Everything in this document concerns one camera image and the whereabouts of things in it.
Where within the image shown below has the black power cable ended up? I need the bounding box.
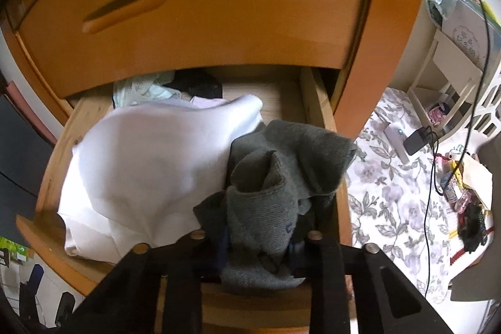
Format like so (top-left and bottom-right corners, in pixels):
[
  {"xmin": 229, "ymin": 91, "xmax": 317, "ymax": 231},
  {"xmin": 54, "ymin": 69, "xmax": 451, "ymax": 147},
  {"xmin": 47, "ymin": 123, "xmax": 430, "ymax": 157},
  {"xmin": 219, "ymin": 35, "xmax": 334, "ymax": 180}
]
[{"xmin": 425, "ymin": 125, "xmax": 445, "ymax": 291}]

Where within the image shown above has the black lace underwear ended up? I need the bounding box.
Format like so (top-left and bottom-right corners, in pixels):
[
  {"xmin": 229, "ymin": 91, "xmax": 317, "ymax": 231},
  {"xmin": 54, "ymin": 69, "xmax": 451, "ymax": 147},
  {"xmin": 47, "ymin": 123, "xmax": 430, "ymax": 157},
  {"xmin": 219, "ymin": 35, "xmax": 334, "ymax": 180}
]
[{"xmin": 162, "ymin": 71, "xmax": 224, "ymax": 100}]

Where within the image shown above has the wooden nightstand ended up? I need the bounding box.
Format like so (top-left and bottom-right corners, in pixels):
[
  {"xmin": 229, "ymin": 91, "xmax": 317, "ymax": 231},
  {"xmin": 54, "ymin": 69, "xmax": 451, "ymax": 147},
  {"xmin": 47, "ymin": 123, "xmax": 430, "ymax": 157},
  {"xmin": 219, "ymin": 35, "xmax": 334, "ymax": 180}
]
[{"xmin": 0, "ymin": 0, "xmax": 433, "ymax": 147}]

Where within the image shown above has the grey underwear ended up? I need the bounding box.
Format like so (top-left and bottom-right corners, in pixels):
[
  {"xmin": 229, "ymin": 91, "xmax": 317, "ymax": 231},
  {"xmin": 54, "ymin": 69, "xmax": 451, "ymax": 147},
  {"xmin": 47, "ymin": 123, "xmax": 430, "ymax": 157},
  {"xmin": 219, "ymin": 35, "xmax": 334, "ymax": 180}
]
[{"xmin": 193, "ymin": 119, "xmax": 358, "ymax": 295}]

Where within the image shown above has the grey floral quilt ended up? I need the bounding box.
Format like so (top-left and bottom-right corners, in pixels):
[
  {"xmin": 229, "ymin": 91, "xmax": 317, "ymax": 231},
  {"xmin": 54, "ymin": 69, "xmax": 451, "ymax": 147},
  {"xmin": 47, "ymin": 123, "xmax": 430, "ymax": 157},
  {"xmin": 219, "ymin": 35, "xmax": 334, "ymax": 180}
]
[{"xmin": 344, "ymin": 87, "xmax": 494, "ymax": 305}]

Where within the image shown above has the pale green lace underwear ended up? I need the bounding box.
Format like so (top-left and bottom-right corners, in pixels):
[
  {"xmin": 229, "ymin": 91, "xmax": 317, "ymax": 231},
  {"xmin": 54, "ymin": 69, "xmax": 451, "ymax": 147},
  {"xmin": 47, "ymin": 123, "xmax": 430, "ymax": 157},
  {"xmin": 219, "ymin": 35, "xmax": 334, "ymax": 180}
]
[{"xmin": 113, "ymin": 72, "xmax": 183, "ymax": 108}]

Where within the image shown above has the closed wooden drawer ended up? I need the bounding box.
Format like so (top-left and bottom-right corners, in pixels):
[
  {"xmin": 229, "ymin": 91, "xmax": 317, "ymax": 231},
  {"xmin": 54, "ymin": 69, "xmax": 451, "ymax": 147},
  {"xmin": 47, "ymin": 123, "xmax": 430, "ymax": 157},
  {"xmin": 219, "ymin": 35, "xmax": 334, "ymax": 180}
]
[{"xmin": 4, "ymin": 0, "xmax": 382, "ymax": 100}]

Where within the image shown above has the dark blue cabinet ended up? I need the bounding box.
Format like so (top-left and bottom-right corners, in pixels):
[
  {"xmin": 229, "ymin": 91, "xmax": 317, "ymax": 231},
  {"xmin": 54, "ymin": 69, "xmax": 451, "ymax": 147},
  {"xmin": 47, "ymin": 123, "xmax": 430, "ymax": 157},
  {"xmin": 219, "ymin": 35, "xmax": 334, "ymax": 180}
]
[{"xmin": 0, "ymin": 95, "xmax": 53, "ymax": 237}]

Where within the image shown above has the teal plastic bag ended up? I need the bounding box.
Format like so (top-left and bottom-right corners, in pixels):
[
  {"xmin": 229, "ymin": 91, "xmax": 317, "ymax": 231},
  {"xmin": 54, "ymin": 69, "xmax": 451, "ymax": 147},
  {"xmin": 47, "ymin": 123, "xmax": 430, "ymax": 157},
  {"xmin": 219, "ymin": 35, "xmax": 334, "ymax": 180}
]
[{"xmin": 426, "ymin": 0, "xmax": 455, "ymax": 25}]

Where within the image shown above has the wooden drawer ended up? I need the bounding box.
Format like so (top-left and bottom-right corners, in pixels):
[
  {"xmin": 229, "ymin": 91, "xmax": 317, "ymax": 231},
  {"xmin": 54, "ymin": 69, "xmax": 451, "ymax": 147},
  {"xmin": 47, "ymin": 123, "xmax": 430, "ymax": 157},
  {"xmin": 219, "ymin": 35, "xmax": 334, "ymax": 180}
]
[
  {"xmin": 16, "ymin": 66, "xmax": 353, "ymax": 334},
  {"xmin": 4, "ymin": 0, "xmax": 382, "ymax": 100}
]

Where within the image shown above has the black cloth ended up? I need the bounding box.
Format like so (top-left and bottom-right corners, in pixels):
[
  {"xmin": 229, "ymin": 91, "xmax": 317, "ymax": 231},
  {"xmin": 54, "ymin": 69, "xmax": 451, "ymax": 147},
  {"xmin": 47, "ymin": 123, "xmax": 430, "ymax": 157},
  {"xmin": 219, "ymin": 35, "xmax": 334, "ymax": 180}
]
[{"xmin": 456, "ymin": 203, "xmax": 490, "ymax": 254}]

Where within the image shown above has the green printed box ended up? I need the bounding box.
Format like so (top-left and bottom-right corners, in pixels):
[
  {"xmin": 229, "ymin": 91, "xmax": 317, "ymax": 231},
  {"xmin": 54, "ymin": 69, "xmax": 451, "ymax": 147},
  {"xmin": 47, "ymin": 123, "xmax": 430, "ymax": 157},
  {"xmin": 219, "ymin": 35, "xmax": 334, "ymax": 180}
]
[{"xmin": 0, "ymin": 236, "xmax": 28, "ymax": 264}]

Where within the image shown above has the black phone cable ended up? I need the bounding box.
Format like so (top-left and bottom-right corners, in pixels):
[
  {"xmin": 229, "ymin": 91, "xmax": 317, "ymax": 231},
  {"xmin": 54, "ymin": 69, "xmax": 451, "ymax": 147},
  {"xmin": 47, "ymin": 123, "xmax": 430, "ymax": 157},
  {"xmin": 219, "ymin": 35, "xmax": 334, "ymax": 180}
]
[{"xmin": 440, "ymin": 0, "xmax": 490, "ymax": 194}]

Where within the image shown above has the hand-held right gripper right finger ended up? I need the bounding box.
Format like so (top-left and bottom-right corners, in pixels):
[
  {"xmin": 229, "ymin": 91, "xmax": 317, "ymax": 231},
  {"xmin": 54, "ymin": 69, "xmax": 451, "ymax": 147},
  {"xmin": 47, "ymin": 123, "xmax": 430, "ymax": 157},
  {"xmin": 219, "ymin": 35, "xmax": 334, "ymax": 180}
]
[{"xmin": 289, "ymin": 230, "xmax": 455, "ymax": 334}]

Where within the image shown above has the black charger plug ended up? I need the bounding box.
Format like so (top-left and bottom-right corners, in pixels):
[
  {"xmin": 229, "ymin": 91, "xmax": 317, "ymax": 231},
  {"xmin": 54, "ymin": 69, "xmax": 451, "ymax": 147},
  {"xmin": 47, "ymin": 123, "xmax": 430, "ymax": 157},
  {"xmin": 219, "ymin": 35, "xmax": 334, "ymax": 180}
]
[{"xmin": 403, "ymin": 126, "xmax": 431, "ymax": 157}]

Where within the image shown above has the white power strip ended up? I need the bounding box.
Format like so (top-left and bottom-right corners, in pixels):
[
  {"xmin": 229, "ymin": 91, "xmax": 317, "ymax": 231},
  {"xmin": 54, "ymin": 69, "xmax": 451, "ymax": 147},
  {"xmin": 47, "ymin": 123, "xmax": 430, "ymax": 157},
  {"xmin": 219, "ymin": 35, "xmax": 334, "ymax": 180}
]
[{"xmin": 381, "ymin": 123, "xmax": 416, "ymax": 164}]

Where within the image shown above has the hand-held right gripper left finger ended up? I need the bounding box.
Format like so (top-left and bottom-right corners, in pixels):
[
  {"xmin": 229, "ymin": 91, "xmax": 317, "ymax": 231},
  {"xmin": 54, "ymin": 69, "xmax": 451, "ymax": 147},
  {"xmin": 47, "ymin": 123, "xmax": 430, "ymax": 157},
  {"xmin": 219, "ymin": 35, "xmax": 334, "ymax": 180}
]
[{"xmin": 59, "ymin": 230, "xmax": 225, "ymax": 334}]

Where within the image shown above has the white lattice shelf rack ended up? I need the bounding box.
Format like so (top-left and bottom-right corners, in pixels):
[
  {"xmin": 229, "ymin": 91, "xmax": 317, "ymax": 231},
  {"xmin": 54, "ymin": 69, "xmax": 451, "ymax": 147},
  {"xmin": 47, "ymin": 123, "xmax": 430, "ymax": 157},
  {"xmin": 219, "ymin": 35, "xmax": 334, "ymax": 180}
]
[{"xmin": 407, "ymin": 27, "xmax": 501, "ymax": 139}]

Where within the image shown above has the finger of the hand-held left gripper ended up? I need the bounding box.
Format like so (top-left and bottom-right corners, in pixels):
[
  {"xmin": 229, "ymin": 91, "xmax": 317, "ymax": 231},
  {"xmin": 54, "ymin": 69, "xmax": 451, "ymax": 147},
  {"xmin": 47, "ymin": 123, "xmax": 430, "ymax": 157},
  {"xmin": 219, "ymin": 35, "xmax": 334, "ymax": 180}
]
[
  {"xmin": 18, "ymin": 264, "xmax": 44, "ymax": 321},
  {"xmin": 55, "ymin": 293, "xmax": 76, "ymax": 327}
]

